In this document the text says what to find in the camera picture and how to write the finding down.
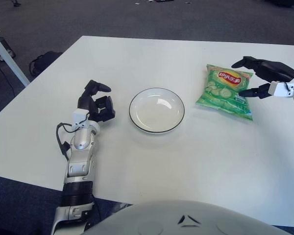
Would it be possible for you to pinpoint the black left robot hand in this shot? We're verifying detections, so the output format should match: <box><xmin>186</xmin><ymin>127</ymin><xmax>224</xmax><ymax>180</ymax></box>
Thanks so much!
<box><xmin>77</xmin><ymin>79</ymin><xmax>116</xmax><ymax>123</ymax></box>

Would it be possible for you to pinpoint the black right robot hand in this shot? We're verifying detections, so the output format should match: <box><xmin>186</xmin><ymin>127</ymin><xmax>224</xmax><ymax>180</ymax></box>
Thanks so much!
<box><xmin>231</xmin><ymin>56</ymin><xmax>294</xmax><ymax>99</ymax></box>

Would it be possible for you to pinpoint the green potato chips bag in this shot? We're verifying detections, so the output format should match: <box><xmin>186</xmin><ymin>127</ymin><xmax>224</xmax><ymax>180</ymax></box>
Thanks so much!
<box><xmin>195</xmin><ymin>63</ymin><xmax>254</xmax><ymax>121</ymax></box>

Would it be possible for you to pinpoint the white plate with black rim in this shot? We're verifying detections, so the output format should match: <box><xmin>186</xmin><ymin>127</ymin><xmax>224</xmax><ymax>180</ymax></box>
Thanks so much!
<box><xmin>128</xmin><ymin>87</ymin><xmax>186</xmax><ymax>135</ymax></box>

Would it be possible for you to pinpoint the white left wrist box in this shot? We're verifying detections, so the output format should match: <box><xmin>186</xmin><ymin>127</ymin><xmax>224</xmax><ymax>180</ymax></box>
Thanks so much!
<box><xmin>72</xmin><ymin>109</ymin><xmax>90</xmax><ymax>125</ymax></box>

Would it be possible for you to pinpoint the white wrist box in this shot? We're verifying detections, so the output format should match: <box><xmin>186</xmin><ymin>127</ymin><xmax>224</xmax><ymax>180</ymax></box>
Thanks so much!
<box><xmin>269</xmin><ymin>80</ymin><xmax>294</xmax><ymax>98</ymax></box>
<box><xmin>72</xmin><ymin>109</ymin><xmax>90</xmax><ymax>125</ymax></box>

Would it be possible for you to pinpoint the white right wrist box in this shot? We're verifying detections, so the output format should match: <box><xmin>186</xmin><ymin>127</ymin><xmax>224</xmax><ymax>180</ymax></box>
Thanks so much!
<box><xmin>269</xmin><ymin>80</ymin><xmax>294</xmax><ymax>98</ymax></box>

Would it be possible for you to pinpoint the black backpack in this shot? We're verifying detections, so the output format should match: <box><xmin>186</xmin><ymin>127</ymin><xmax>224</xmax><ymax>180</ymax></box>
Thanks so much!
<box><xmin>29</xmin><ymin>50</ymin><xmax>64</xmax><ymax>75</ymax></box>

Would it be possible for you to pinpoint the white side table leg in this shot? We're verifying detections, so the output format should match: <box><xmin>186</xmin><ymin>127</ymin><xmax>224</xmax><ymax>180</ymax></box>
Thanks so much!
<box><xmin>0</xmin><ymin>29</ymin><xmax>31</xmax><ymax>87</ymax></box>

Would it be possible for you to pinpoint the grey robot torso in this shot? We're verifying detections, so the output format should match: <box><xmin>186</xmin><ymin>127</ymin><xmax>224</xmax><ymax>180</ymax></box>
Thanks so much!
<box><xmin>84</xmin><ymin>199</ymin><xmax>291</xmax><ymax>235</ymax></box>

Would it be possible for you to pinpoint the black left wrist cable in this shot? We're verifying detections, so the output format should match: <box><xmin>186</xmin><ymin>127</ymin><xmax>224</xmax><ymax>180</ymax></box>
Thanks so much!
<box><xmin>55</xmin><ymin>122</ymin><xmax>79</xmax><ymax>161</ymax></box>

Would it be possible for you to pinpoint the black floor cable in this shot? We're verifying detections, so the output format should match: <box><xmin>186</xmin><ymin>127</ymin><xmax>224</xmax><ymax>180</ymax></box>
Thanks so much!
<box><xmin>0</xmin><ymin>58</ymin><xmax>16</xmax><ymax>96</ymax></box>

